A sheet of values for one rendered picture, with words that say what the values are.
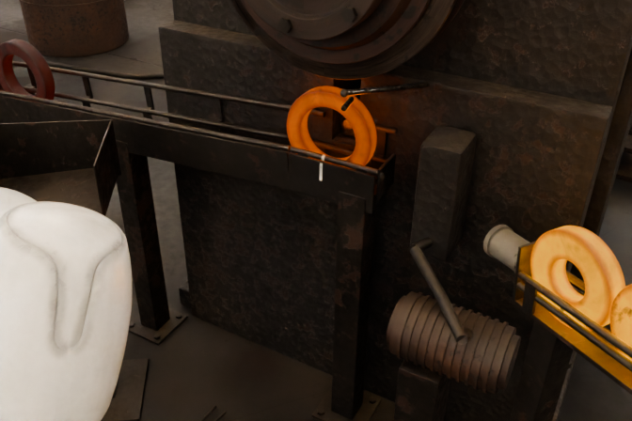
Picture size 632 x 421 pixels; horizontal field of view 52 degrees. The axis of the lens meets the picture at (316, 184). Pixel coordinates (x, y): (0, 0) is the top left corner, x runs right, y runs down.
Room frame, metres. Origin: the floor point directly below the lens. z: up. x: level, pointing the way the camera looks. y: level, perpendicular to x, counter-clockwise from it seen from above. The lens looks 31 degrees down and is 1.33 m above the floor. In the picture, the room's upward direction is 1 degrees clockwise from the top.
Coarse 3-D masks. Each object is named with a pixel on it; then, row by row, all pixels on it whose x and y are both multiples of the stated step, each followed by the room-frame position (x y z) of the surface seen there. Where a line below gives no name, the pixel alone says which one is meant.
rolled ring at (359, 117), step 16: (304, 96) 1.15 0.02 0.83; (320, 96) 1.13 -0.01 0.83; (336, 96) 1.12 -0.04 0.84; (352, 96) 1.13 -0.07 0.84; (304, 112) 1.15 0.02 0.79; (352, 112) 1.10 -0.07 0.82; (368, 112) 1.12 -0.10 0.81; (288, 128) 1.17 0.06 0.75; (304, 128) 1.17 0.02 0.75; (368, 128) 1.09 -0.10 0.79; (304, 144) 1.15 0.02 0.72; (368, 144) 1.09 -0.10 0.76; (320, 160) 1.14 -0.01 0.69; (352, 160) 1.10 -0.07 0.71; (368, 160) 1.09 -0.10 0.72
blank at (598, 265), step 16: (544, 240) 0.80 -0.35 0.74; (560, 240) 0.78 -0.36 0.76; (576, 240) 0.76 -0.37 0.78; (592, 240) 0.75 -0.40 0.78; (544, 256) 0.80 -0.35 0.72; (560, 256) 0.77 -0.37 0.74; (576, 256) 0.75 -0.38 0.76; (592, 256) 0.73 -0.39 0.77; (608, 256) 0.73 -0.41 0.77; (544, 272) 0.79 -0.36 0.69; (560, 272) 0.79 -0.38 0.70; (592, 272) 0.72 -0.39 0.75; (608, 272) 0.71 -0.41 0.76; (560, 288) 0.77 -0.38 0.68; (592, 288) 0.71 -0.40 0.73; (608, 288) 0.69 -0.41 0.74; (576, 304) 0.73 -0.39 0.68; (592, 304) 0.71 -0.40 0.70; (608, 304) 0.69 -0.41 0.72; (560, 320) 0.75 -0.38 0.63; (576, 320) 0.72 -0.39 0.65; (608, 320) 0.69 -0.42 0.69
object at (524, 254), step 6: (522, 246) 0.82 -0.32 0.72; (528, 246) 0.82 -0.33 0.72; (522, 252) 0.82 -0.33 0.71; (528, 252) 0.82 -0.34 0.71; (522, 258) 0.82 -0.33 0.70; (528, 258) 0.82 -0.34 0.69; (516, 264) 0.82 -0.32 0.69; (522, 264) 0.82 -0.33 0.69; (528, 264) 0.82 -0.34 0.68; (516, 270) 0.81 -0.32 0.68; (522, 270) 0.82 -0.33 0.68; (528, 270) 0.82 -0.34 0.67; (516, 276) 0.81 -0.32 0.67; (516, 282) 0.81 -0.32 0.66; (522, 282) 0.81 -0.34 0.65; (516, 288) 0.81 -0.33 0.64; (516, 294) 0.81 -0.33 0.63; (522, 294) 0.81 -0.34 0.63
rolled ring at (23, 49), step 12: (0, 48) 1.58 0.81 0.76; (12, 48) 1.56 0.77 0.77; (24, 48) 1.55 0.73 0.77; (0, 60) 1.59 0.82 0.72; (24, 60) 1.54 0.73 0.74; (36, 60) 1.53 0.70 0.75; (0, 72) 1.60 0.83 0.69; (12, 72) 1.61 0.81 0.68; (36, 72) 1.53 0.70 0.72; (48, 72) 1.54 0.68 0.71; (12, 84) 1.60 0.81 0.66; (48, 84) 1.53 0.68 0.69; (36, 96) 1.54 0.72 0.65; (48, 96) 1.53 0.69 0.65
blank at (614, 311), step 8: (624, 288) 0.67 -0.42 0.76; (616, 296) 0.68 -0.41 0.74; (624, 296) 0.67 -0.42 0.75; (616, 304) 0.68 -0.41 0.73; (624, 304) 0.67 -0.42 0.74; (616, 312) 0.67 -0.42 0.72; (624, 312) 0.66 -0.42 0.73; (616, 320) 0.67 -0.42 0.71; (624, 320) 0.66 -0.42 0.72; (616, 328) 0.67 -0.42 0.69; (624, 328) 0.66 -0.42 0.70; (624, 336) 0.65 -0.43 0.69
